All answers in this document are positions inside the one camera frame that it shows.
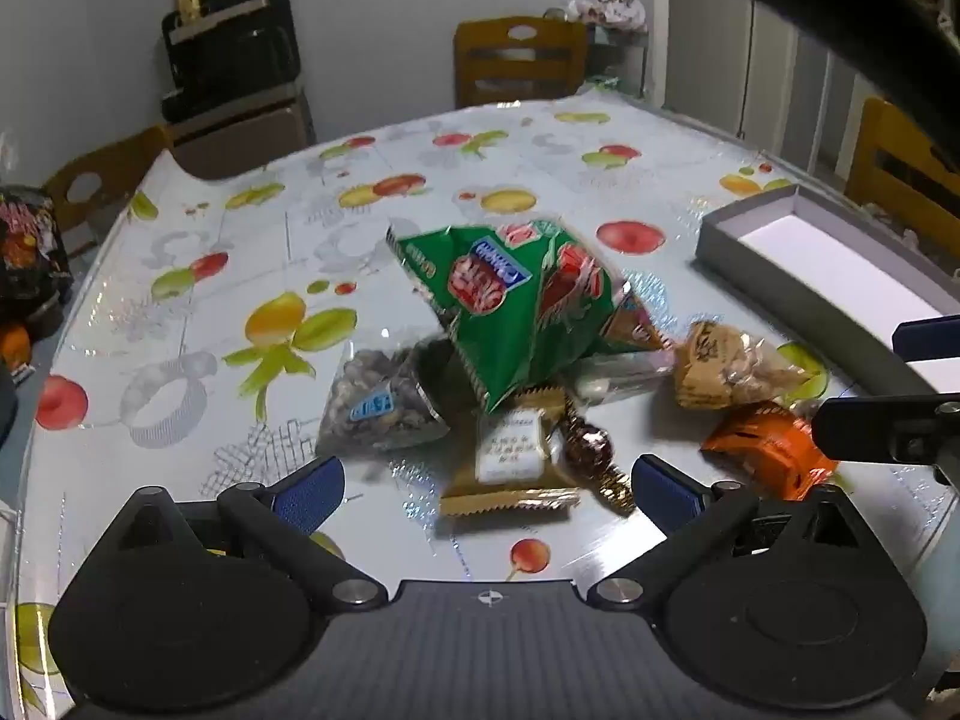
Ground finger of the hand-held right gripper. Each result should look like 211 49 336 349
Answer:
892 317 960 362
814 392 960 492

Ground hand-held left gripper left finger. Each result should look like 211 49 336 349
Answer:
105 456 387 608

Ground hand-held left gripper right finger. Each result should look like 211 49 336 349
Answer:
587 454 863 608

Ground brown foil candy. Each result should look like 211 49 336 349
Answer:
559 390 638 515

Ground orange snack packet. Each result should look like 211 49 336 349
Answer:
700 403 839 502

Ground clear melon seed packet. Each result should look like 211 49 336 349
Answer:
315 337 451 458

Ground clear lollipop packet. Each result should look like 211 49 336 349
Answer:
574 352 680 402

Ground grey cardboard box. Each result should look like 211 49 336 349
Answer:
694 185 960 421

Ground tan pastry packet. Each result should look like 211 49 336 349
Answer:
671 321 826 412

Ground beige snack packet gold edges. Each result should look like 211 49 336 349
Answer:
439 386 582 518

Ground green prawn cracker bag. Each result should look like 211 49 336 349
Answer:
386 216 676 415

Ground wooden chair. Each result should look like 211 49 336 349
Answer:
41 124 177 256
844 96 960 256
454 15 590 110

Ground orange fruit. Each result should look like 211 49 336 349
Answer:
0 322 32 372

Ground black noodle packet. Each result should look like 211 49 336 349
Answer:
0 184 76 316

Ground metal shelf cart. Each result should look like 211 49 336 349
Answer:
585 19 650 98

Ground black tea bar machine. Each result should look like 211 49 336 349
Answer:
160 0 317 182

